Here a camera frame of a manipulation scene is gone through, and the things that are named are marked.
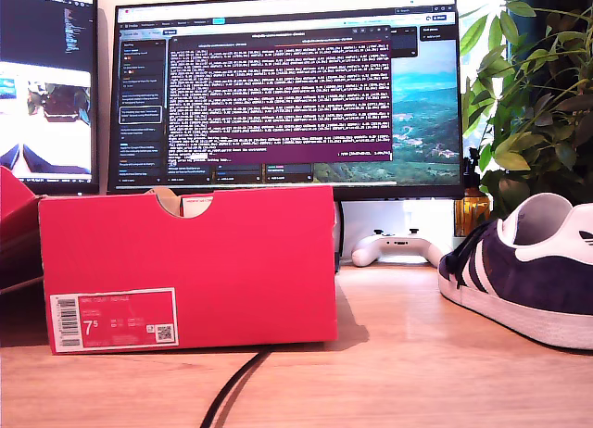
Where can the red cardboard shoebox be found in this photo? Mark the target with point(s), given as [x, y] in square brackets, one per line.
[231, 270]

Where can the wide black computer monitor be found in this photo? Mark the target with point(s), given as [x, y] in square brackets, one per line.
[278, 99]

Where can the white game controller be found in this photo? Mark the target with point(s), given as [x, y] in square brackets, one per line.
[398, 248]

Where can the amber glass pump bottle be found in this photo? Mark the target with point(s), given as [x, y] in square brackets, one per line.
[470, 210]

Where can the narrow black computer monitor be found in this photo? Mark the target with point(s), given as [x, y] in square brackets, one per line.
[46, 29]

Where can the red shoebox lid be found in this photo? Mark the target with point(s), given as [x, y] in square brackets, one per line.
[14, 205]

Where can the green leafy potted plant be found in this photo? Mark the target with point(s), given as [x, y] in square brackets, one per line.
[533, 122]

